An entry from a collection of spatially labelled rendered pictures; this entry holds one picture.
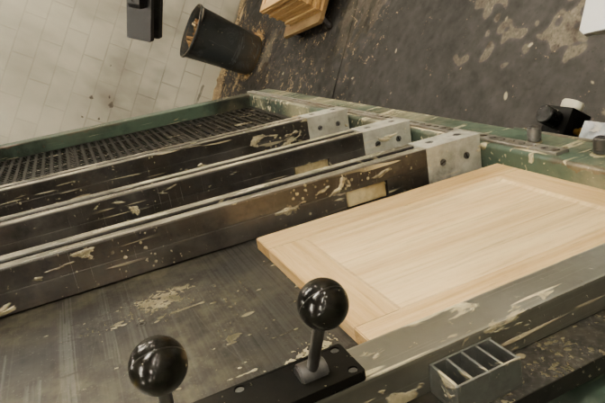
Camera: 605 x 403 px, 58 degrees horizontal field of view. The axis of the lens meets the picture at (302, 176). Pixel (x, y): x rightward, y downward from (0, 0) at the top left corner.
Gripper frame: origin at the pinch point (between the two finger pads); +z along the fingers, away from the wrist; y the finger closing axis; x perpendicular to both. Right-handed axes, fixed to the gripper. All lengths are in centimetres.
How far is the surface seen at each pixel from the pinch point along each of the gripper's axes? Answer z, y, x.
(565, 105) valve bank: 17, -61, 60
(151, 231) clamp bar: 34.8, -7.2, -2.6
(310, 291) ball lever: 11.5, 26.0, 27.3
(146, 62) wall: 160, -456, -250
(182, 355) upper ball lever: 14.0, 32.5, 20.8
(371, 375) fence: 22.3, 21.0, 33.0
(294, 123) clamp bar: 41, -78, 1
